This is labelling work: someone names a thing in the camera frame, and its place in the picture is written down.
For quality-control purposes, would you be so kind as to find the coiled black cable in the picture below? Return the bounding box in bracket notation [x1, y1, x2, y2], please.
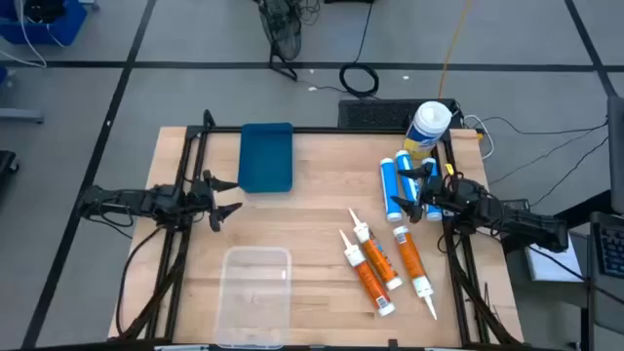
[338, 61, 380, 98]

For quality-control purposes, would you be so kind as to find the white looped cable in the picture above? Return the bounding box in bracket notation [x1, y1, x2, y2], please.
[462, 114, 496, 161]

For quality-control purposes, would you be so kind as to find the grey monitor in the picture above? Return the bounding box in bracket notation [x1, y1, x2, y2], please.
[606, 95, 624, 215]

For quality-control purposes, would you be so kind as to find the blue silicone tube white cap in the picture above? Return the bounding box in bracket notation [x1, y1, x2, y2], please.
[419, 156, 444, 222]
[379, 157, 404, 223]
[394, 149, 420, 204]

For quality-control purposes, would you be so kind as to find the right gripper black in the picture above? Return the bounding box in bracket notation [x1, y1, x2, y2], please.
[390, 162, 470, 225]

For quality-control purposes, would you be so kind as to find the white paper sheet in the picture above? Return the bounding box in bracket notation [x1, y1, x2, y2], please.
[525, 243, 584, 283]

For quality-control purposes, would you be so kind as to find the black aluminium table frame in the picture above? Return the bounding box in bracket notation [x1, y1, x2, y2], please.
[116, 109, 523, 351]

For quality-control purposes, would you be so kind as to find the black computer case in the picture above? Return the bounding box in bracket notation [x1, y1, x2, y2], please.
[337, 98, 462, 131]

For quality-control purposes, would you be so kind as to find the clear plastic bin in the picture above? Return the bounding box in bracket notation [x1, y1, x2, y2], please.
[214, 246, 293, 350]

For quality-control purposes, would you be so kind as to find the black power adapter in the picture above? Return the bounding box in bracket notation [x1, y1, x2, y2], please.
[501, 198, 531, 214]

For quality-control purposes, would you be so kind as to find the Lysol wipes canister white lid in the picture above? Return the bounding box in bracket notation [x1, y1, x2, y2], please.
[402, 100, 453, 161]

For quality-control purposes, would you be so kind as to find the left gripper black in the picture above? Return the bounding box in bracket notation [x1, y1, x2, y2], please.
[182, 169, 244, 233]

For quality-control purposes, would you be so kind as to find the blue plastic tray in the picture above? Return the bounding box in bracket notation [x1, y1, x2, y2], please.
[237, 122, 295, 194]

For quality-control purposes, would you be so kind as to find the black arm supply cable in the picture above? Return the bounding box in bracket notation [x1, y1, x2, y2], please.
[115, 224, 167, 337]

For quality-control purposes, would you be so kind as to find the blue storage bin with cables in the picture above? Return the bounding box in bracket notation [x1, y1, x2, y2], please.
[0, 0, 89, 46]

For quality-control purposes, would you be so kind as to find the yellow floor cable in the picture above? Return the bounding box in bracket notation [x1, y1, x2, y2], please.
[437, 0, 474, 101]

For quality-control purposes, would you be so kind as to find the black floor object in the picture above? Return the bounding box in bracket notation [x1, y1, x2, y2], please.
[0, 149, 20, 199]

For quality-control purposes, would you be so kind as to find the orange sealant tube white nozzle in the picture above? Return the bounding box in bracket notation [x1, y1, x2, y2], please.
[392, 224, 439, 322]
[338, 228, 397, 318]
[347, 207, 405, 292]

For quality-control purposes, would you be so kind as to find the black wire floor fan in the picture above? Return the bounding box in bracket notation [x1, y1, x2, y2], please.
[256, 0, 303, 82]

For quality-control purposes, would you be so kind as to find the black keyboard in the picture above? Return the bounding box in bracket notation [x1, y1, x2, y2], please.
[597, 219, 624, 280]

